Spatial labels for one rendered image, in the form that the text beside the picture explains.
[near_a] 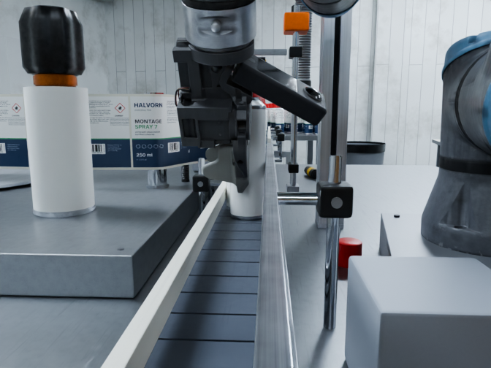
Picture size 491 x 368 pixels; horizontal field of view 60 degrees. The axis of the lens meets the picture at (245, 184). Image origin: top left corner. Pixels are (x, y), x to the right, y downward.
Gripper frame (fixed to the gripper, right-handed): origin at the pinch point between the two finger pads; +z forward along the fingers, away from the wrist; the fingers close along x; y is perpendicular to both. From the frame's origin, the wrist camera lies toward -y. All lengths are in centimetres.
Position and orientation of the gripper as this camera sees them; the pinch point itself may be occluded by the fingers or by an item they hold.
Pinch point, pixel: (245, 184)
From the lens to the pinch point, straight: 58.7
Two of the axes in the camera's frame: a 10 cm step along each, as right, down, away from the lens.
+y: -10.0, -0.1, 0.5
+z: 0.2, 7.7, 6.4
